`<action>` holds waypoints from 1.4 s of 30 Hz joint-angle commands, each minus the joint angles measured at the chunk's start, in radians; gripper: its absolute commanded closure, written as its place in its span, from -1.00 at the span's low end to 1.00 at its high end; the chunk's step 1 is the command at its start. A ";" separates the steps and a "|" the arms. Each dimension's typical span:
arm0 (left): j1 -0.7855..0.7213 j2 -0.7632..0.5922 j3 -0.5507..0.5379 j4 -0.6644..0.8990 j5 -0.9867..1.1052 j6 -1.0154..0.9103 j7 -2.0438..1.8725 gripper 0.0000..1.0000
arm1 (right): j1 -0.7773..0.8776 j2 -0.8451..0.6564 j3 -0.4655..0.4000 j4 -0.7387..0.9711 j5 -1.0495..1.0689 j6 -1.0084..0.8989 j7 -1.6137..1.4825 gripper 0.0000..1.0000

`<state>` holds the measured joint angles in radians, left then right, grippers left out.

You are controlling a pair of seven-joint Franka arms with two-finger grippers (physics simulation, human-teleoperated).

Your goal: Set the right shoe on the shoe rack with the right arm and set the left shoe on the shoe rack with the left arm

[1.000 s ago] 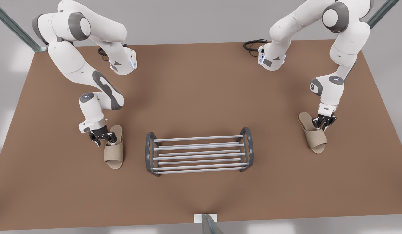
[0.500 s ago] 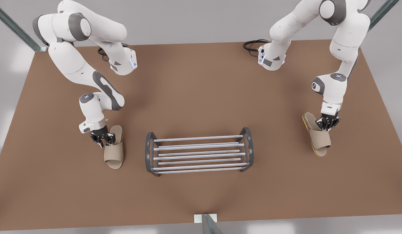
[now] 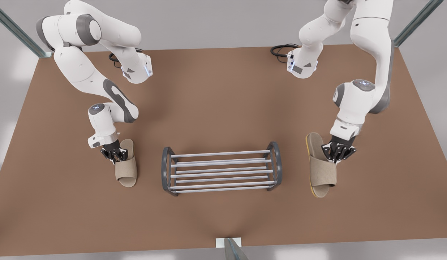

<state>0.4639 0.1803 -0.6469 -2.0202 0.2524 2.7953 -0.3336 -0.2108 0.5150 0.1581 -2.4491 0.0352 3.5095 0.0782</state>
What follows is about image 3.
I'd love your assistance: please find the beige slipper with yellow sole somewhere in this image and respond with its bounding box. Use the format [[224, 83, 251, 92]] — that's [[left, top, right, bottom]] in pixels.
[[305, 132, 338, 198]]

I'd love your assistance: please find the black cable loop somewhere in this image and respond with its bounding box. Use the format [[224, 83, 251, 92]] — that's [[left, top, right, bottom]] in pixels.
[[108, 48, 144, 68], [270, 44, 300, 64]]

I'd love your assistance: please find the grey metal shoe rack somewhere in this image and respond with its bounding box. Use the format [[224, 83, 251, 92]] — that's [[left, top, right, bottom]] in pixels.
[[161, 141, 283, 196]]

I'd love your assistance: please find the silver frame post with foot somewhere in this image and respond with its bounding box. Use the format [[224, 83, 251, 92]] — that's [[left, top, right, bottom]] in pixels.
[[216, 237, 249, 260]]

